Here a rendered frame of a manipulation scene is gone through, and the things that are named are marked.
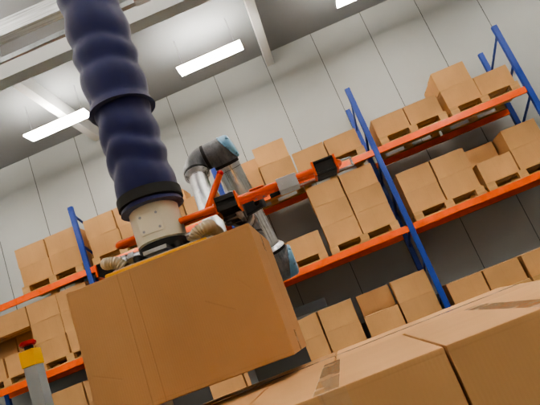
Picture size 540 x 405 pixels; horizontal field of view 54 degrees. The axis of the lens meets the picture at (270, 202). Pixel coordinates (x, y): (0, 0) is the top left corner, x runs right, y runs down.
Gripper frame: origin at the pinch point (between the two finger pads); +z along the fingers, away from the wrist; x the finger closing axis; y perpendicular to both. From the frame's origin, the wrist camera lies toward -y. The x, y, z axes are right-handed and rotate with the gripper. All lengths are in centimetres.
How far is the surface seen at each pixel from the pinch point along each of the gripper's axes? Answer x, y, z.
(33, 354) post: -15, 109, -47
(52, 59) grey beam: 200, 105, -157
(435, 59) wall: 359, -386, -824
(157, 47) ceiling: 518, 103, -656
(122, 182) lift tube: 18.0, 31.7, 10.1
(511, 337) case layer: -62, -43, 79
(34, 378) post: -24, 111, -47
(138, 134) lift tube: 32.5, 21.7, 8.9
